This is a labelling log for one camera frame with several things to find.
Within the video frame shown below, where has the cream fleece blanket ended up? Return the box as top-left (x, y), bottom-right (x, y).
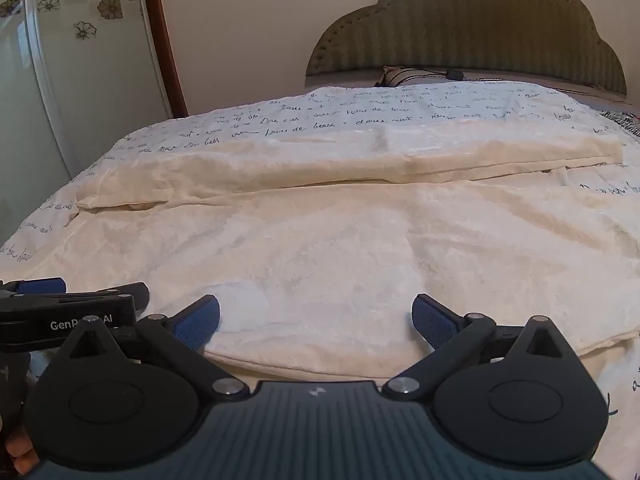
top-left (12, 127), bottom-right (640, 382)

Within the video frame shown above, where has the brown wooden door frame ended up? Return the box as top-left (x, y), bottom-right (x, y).
top-left (139, 0), bottom-right (190, 119)

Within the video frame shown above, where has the patterned blanket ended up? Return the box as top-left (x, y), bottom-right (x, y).
top-left (596, 109), bottom-right (640, 140)

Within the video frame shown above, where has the white script-print quilt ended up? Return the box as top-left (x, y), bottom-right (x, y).
top-left (0, 79), bottom-right (640, 463)

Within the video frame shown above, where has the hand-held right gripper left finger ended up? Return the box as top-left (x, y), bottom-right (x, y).
top-left (60, 294), bottom-right (250, 403)

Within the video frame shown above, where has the olive padded headboard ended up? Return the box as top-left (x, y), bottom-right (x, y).
top-left (304, 0), bottom-right (628, 96)

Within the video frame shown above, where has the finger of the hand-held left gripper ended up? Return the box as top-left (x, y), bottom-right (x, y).
top-left (67, 282), bottom-right (151, 314)
top-left (0, 277), bottom-right (67, 297)

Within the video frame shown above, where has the flower-print glass wardrobe door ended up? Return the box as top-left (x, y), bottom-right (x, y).
top-left (0, 0), bottom-right (175, 243)

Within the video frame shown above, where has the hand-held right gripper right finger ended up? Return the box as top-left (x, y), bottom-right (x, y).
top-left (382, 293), bottom-right (582, 402)

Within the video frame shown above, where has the person's left hand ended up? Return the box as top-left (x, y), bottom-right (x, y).
top-left (0, 414), bottom-right (42, 477)

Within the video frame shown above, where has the striped pillow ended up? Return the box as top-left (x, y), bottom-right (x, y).
top-left (304, 65), bottom-right (630, 109)
top-left (374, 65), bottom-right (483, 88)

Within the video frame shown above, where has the black cable with plug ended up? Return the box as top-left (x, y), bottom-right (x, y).
top-left (390, 67), bottom-right (507, 84)

